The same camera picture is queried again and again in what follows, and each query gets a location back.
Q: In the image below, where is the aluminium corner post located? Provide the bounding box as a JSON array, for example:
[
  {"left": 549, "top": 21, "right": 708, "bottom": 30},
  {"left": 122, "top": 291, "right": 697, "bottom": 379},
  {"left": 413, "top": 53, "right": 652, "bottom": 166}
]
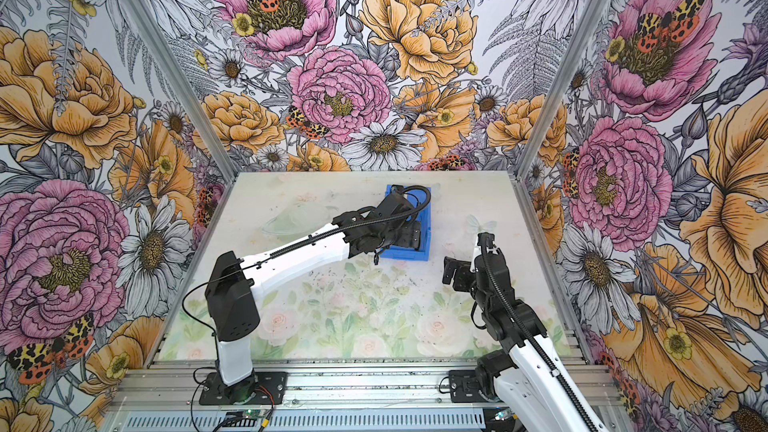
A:
[
  {"left": 119, "top": 0, "right": 238, "bottom": 185},
  {"left": 515, "top": 0, "right": 610, "bottom": 182}
]

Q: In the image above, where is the aluminium rail frame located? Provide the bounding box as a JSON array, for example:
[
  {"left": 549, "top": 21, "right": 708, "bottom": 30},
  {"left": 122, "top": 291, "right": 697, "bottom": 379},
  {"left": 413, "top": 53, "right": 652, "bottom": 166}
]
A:
[{"left": 101, "top": 344, "right": 619, "bottom": 432}]

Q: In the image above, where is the right aluminium corner post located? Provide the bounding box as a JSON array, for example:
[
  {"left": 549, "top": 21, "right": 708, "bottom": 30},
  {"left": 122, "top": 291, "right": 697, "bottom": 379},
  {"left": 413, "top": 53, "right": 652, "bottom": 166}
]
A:
[{"left": 515, "top": 0, "right": 610, "bottom": 182}]

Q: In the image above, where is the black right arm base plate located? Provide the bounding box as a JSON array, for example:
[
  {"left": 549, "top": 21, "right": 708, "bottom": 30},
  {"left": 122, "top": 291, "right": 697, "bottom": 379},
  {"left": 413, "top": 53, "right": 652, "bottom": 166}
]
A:
[{"left": 447, "top": 370, "right": 498, "bottom": 404}]

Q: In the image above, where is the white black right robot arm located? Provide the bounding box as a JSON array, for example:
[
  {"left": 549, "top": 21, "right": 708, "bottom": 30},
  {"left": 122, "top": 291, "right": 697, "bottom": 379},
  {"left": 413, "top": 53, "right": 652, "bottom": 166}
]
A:
[{"left": 442, "top": 232, "right": 607, "bottom": 431}]

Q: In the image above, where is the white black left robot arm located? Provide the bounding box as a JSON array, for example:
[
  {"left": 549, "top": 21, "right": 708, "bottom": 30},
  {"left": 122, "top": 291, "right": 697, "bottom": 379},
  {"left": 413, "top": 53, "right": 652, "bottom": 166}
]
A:
[{"left": 204, "top": 185, "right": 431, "bottom": 387}]

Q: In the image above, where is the blue plastic bin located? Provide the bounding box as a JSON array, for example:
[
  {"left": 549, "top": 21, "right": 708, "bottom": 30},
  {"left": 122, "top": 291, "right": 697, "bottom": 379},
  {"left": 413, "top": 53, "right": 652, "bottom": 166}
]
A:
[{"left": 381, "top": 189, "right": 431, "bottom": 262}]

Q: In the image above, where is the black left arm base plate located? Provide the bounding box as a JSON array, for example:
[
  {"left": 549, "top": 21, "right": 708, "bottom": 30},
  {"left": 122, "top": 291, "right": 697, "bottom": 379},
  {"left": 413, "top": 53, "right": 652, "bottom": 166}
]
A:
[{"left": 199, "top": 371, "right": 288, "bottom": 406}]

